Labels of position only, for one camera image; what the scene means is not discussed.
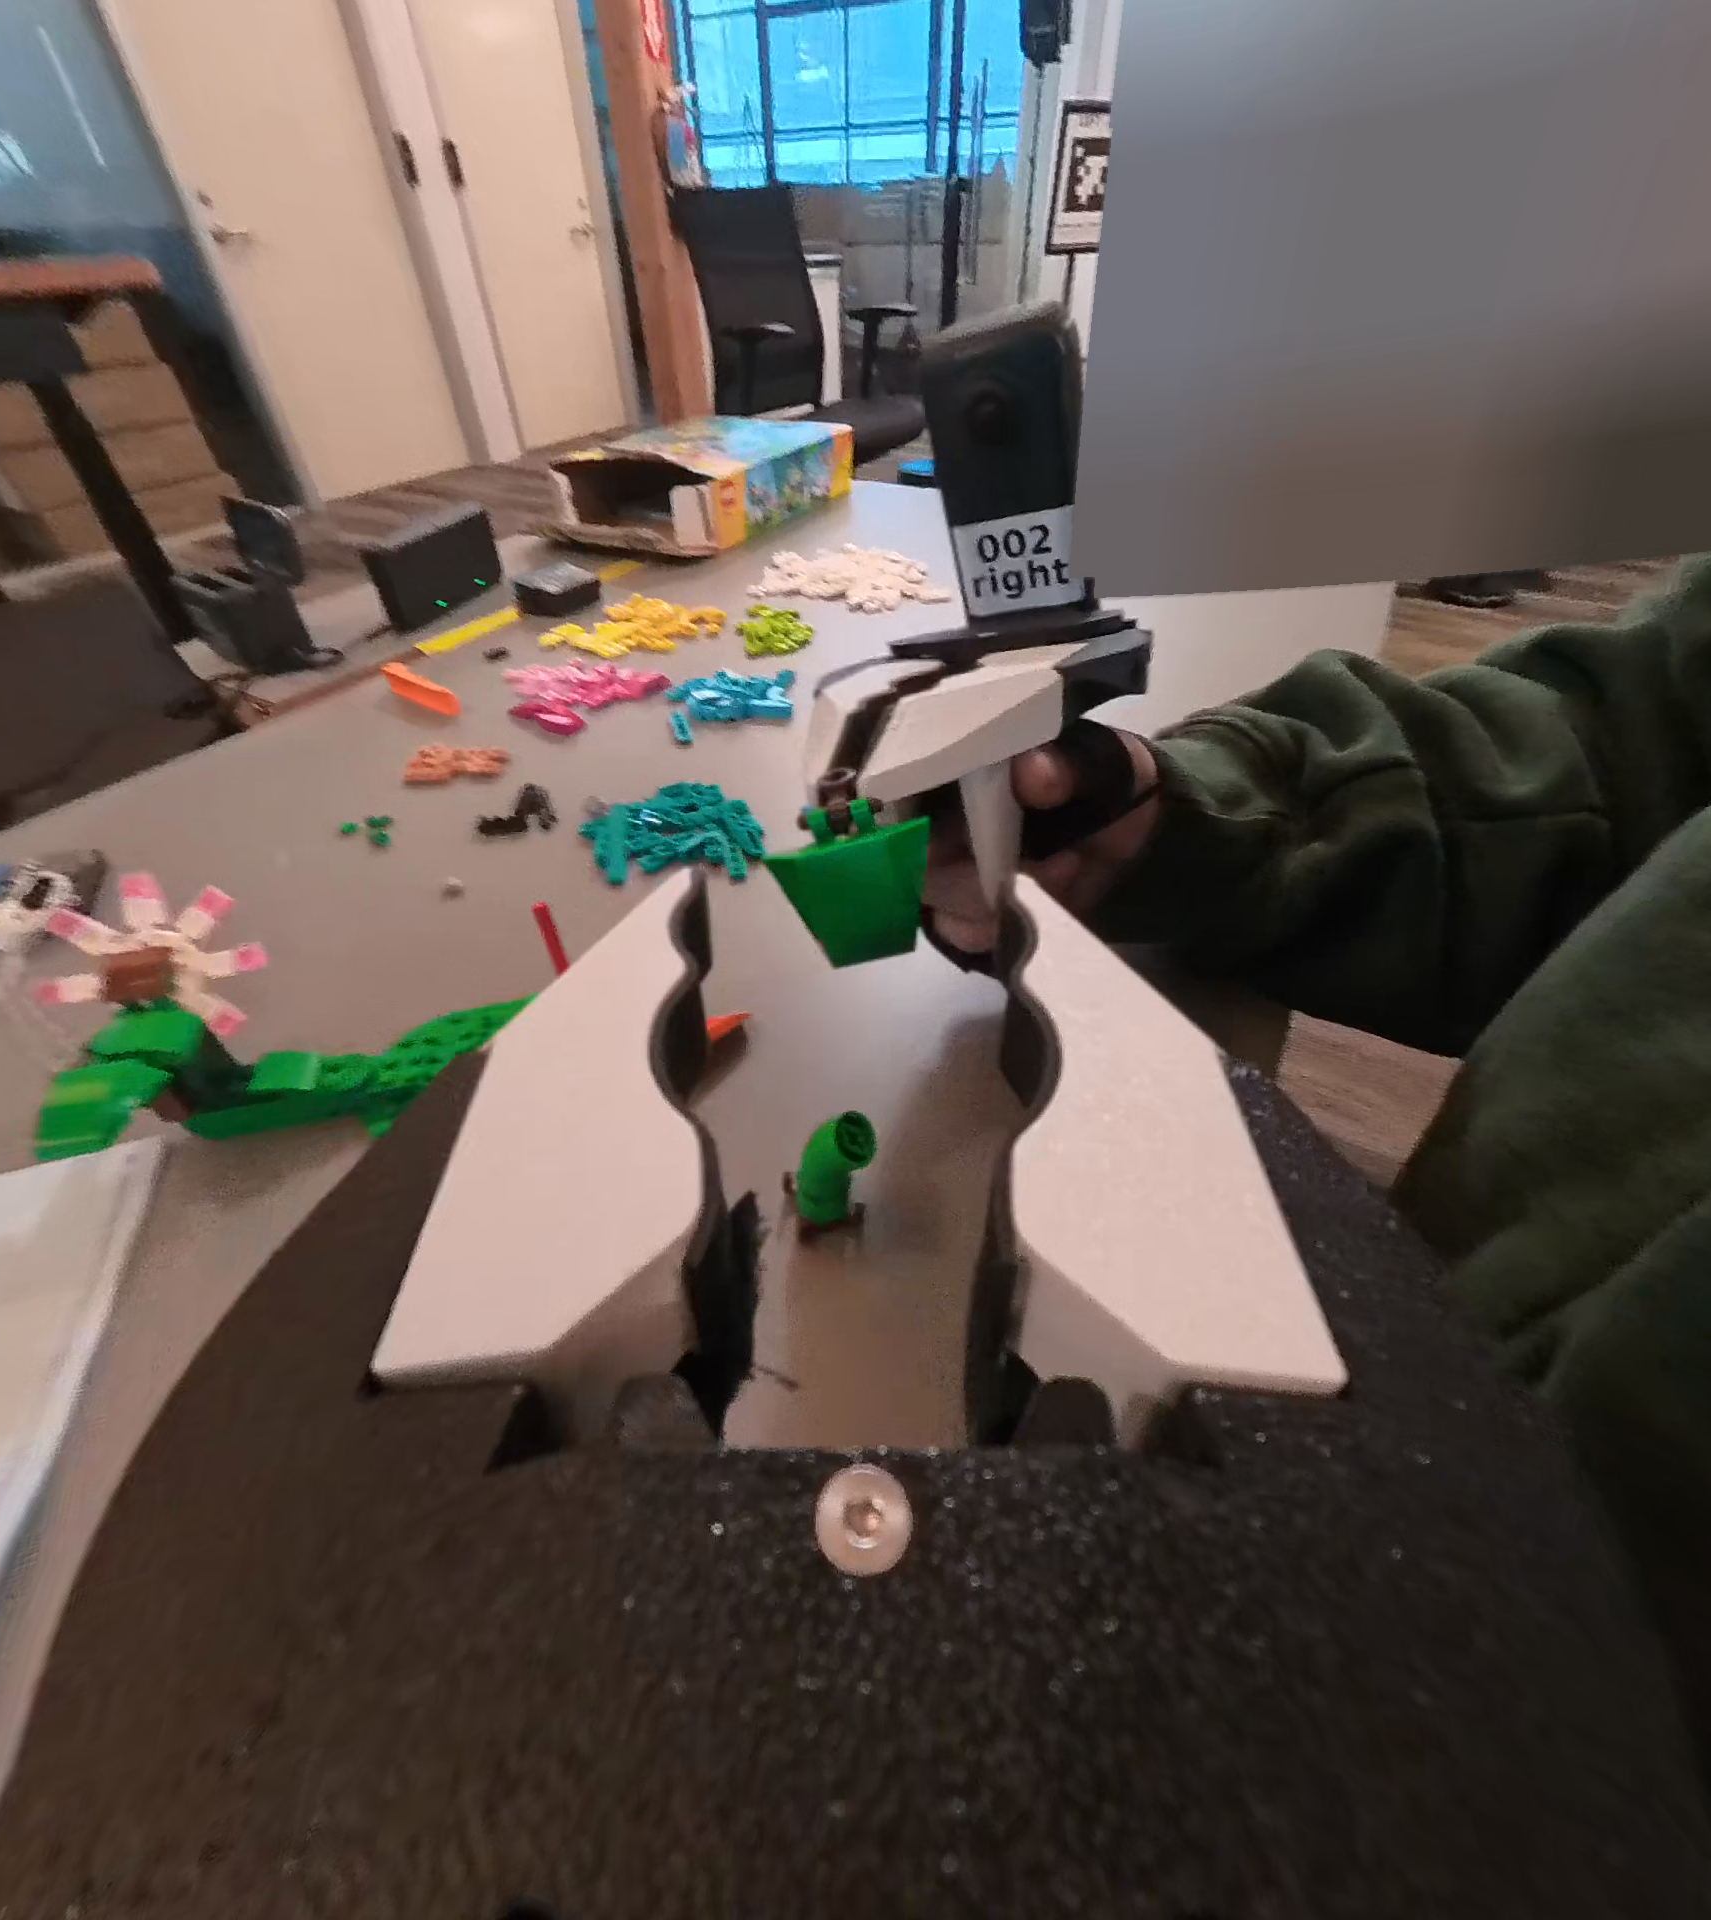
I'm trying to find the small blue white lego model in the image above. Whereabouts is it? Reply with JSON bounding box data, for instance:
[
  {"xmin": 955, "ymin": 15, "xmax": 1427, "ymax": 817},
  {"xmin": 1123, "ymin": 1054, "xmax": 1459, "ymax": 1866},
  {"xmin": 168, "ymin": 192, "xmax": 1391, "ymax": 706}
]
[{"xmin": 0, "ymin": 852, "xmax": 110, "ymax": 963}]

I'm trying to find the black white marker board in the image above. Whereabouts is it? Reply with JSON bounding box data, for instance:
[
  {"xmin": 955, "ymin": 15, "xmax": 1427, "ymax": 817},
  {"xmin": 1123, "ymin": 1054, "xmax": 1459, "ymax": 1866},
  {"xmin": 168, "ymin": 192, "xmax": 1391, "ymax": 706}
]
[{"xmin": 1043, "ymin": 99, "xmax": 1115, "ymax": 259}]

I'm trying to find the black office chair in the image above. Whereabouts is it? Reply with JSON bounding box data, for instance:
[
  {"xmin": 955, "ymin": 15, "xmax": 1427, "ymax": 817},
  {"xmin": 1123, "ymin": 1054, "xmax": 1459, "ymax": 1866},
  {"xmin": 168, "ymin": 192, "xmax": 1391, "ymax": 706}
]
[{"xmin": 667, "ymin": 183, "xmax": 931, "ymax": 469}]

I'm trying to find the person's right hand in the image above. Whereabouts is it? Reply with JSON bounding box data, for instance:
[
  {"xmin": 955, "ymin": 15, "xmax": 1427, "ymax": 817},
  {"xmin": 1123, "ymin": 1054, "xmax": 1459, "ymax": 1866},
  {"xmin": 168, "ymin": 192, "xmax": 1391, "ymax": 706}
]
[{"xmin": 921, "ymin": 732, "xmax": 1163, "ymax": 970}]

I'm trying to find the yellow tape strip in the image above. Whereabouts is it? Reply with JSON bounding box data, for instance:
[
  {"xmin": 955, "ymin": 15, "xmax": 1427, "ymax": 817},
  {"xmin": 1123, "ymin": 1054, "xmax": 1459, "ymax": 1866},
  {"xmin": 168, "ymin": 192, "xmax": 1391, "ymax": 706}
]
[{"xmin": 411, "ymin": 559, "xmax": 641, "ymax": 658}]

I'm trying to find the small green lego cylinder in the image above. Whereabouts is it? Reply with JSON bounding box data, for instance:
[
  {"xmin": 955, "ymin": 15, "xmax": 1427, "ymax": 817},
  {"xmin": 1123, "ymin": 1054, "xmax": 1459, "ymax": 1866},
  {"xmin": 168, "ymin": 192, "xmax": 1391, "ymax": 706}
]
[{"xmin": 791, "ymin": 1110, "xmax": 879, "ymax": 1237}]

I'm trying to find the green lego model with flower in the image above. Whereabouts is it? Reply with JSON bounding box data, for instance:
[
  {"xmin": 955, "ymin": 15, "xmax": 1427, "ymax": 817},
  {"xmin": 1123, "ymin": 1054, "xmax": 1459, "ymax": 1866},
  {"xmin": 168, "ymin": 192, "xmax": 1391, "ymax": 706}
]
[{"xmin": 30, "ymin": 876, "xmax": 571, "ymax": 1164}]

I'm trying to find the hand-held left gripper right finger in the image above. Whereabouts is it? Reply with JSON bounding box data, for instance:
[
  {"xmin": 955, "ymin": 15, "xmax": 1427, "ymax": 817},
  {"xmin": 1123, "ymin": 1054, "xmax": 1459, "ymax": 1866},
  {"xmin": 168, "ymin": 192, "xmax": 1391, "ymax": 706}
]
[{"xmin": 997, "ymin": 874, "xmax": 1349, "ymax": 1451}]

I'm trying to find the pile of yellow lego pieces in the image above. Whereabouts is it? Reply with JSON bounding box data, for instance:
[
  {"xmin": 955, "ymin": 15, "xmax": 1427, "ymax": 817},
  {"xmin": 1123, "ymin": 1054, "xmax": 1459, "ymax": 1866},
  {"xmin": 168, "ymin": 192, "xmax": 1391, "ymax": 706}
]
[{"xmin": 539, "ymin": 595, "xmax": 729, "ymax": 661}]

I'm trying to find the black desk device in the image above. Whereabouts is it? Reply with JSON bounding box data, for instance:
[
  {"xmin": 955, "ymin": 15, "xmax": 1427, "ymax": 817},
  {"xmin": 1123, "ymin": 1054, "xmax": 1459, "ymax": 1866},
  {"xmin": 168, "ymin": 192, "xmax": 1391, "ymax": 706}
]
[{"xmin": 172, "ymin": 495, "xmax": 332, "ymax": 678}]

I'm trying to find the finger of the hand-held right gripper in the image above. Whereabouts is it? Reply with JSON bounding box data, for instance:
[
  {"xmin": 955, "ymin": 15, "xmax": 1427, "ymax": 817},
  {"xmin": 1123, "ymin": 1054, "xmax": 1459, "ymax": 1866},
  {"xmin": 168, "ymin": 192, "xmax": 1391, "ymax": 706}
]
[
  {"xmin": 861, "ymin": 664, "xmax": 1067, "ymax": 804},
  {"xmin": 801, "ymin": 667, "xmax": 947, "ymax": 791}
]

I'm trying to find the pile of cyan lego pieces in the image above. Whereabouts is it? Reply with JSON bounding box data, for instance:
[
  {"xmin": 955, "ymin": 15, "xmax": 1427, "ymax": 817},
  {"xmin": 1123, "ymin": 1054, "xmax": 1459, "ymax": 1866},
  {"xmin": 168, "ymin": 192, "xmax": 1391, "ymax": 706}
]
[{"xmin": 665, "ymin": 669, "xmax": 797, "ymax": 745}]

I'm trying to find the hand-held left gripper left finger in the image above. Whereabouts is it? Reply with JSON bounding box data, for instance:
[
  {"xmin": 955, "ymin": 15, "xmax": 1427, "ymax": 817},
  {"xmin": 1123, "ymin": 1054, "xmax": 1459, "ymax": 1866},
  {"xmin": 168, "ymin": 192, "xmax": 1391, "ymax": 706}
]
[{"xmin": 370, "ymin": 870, "xmax": 729, "ymax": 1395}]

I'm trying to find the pile of teal lego pieces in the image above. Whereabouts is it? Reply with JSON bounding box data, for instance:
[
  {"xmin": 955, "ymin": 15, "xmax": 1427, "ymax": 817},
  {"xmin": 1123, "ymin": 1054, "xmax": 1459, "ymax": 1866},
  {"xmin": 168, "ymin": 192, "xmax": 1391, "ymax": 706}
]
[{"xmin": 579, "ymin": 780, "xmax": 769, "ymax": 885}]

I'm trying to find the white door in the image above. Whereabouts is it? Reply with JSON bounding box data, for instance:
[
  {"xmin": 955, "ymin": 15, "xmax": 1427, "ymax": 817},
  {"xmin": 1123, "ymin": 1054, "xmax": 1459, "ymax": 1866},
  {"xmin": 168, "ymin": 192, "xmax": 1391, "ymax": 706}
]
[
  {"xmin": 106, "ymin": 0, "xmax": 473, "ymax": 505},
  {"xmin": 397, "ymin": 0, "xmax": 639, "ymax": 452}
]

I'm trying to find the green sloped lego piece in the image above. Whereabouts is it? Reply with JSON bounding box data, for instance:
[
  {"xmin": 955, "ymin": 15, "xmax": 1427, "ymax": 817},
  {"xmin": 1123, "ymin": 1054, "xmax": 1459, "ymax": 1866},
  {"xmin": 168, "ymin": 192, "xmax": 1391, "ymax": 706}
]
[{"xmin": 765, "ymin": 795, "xmax": 935, "ymax": 970}]

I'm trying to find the pile of pink lego pieces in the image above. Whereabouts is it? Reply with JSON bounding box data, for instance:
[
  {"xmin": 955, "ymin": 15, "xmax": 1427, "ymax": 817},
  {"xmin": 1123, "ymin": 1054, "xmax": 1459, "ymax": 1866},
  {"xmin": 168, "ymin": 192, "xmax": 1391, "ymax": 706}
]
[{"xmin": 501, "ymin": 661, "xmax": 671, "ymax": 738}]

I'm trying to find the wooden desk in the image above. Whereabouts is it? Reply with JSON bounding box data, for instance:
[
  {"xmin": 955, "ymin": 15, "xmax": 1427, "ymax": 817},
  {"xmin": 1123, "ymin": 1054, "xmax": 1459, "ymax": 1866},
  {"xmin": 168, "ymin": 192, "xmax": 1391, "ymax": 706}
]
[{"xmin": 0, "ymin": 254, "xmax": 220, "ymax": 649}]

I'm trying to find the person's green hoodie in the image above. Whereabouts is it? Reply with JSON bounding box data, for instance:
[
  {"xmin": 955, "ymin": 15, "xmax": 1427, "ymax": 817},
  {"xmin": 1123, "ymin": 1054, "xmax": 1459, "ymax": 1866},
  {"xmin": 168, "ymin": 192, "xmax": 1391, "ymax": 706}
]
[{"xmin": 1395, "ymin": 750, "xmax": 1711, "ymax": 1848}]

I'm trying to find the black cable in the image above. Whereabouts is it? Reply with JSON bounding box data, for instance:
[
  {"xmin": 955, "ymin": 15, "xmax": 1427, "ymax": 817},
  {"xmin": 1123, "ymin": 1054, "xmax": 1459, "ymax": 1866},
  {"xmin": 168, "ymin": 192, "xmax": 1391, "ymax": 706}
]
[{"xmin": 218, "ymin": 645, "xmax": 348, "ymax": 711}]

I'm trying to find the pile of white lego pieces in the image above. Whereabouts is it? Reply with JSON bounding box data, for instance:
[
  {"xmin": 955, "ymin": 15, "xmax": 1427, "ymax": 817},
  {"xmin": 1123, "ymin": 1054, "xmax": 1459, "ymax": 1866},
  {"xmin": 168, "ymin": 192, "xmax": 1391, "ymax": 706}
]
[{"xmin": 747, "ymin": 544, "xmax": 951, "ymax": 615}]

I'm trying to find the black charger box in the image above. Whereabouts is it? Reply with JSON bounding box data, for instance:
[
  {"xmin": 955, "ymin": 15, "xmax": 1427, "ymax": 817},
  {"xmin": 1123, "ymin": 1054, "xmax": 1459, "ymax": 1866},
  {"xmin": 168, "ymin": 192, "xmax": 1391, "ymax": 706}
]
[{"xmin": 358, "ymin": 505, "xmax": 503, "ymax": 633}]

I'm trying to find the colourful cardboard lego box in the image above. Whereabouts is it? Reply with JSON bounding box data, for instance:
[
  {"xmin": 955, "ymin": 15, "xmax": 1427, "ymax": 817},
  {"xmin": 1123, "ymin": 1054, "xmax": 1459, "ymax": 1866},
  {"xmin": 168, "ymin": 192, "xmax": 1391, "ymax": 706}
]
[{"xmin": 543, "ymin": 417, "xmax": 857, "ymax": 561}]

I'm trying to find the person's right forearm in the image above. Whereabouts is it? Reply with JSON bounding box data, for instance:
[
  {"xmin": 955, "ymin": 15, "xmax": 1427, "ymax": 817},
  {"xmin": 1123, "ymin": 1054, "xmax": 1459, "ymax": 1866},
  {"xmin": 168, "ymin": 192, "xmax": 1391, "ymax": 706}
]
[{"xmin": 1095, "ymin": 540, "xmax": 1711, "ymax": 1052}]

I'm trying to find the black floor stand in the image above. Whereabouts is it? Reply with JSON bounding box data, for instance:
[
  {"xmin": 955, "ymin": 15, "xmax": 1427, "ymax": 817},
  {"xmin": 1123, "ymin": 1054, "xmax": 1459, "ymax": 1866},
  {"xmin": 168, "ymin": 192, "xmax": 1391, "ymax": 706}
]
[{"xmin": 897, "ymin": 0, "xmax": 983, "ymax": 492}]

